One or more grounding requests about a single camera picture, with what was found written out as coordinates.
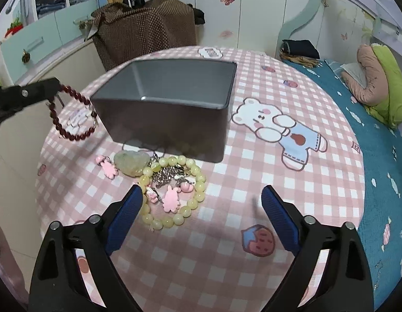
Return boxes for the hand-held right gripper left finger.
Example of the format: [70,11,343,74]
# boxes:
[28,185,146,312]

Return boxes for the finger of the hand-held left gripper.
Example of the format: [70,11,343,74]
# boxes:
[0,76,63,127]

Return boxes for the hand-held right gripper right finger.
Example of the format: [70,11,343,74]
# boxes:
[260,185,373,312]

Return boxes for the dark red bead bracelet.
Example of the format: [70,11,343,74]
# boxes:
[49,84,99,142]

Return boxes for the green jade pendant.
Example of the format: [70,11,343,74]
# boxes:
[114,149,150,178]

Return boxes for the silver chain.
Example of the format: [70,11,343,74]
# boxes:
[151,152,189,189]

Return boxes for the yellow bead bracelet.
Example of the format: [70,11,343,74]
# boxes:
[136,155,207,232]

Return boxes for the grey metal tin box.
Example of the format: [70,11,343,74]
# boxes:
[90,59,238,164]

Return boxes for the pink checkered bear tablecloth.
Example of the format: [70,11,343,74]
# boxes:
[35,46,365,312]

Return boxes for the white low cabinet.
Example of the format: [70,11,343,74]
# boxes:
[0,37,106,202]

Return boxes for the mint drawer cabinet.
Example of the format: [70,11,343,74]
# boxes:
[0,0,101,85]

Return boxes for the red and green plush toy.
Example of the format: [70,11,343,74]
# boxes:
[4,18,24,38]

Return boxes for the folded jeans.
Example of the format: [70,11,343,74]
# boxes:
[37,0,67,18]

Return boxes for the blue patterned bed quilt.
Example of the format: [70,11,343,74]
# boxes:
[282,57,402,312]

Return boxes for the brown dotted cloth cover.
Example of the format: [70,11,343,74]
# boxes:
[91,0,198,71]

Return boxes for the tan folded clothing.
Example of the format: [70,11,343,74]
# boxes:
[280,50,325,69]

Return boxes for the white pillow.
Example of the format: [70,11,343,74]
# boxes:
[340,62,367,87]

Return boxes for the pink and green rolled blanket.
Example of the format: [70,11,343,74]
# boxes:
[340,43,402,129]

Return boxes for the dark folded clothes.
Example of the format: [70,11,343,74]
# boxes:
[282,39,320,61]

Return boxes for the mint bed frame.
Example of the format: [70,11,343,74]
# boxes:
[280,0,338,59]

